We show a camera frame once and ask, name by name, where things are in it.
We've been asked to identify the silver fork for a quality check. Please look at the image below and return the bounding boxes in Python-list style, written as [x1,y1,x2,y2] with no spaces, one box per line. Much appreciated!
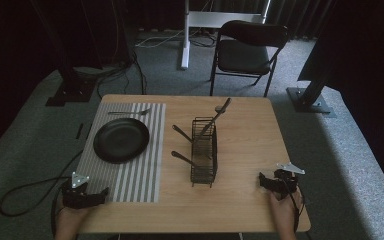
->
[107,107,153,117]

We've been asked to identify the black floor cables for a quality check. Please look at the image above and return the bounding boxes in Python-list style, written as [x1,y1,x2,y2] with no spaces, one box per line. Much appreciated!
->
[94,49,148,98]

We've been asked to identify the black metal stand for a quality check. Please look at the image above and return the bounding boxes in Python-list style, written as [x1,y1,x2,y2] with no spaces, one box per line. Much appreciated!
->
[29,0,98,108]
[285,63,338,119]

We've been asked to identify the black folding chair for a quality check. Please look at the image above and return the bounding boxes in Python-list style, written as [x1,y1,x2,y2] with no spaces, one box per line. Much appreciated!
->
[208,19,290,99]

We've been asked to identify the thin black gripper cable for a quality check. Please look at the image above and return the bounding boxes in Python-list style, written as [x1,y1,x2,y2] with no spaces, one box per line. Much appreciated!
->
[279,171,307,234]

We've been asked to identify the white floor cable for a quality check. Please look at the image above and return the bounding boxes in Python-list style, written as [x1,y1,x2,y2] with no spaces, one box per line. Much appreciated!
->
[134,28,185,49]

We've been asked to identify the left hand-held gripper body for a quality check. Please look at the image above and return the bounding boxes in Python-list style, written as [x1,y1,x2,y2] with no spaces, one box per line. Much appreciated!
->
[61,171,98,210]

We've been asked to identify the grey striped placemat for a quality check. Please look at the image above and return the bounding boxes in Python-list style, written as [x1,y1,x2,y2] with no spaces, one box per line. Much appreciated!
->
[75,101,167,204]

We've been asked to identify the person's left hand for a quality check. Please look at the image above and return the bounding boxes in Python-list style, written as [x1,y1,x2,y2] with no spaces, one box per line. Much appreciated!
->
[55,199,93,233]

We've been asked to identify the white desk frame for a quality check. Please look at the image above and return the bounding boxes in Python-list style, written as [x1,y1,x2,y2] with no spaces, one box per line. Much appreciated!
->
[179,0,273,71]

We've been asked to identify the long black-handled utensil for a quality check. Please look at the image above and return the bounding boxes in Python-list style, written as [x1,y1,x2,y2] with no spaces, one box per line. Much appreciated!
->
[197,97,233,141]

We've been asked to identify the black wire cutlery basket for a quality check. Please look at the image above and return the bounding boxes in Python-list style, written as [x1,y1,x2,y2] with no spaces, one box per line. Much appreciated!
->
[190,116,219,188]

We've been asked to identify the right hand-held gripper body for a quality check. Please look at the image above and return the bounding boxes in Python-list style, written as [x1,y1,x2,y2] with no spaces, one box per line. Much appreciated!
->
[272,161,306,202]

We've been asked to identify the black round plate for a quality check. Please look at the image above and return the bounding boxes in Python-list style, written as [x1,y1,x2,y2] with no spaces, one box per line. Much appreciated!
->
[92,117,151,165]

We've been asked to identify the person's right hand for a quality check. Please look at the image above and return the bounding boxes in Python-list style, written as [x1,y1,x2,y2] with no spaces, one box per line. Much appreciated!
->
[268,187,304,232]

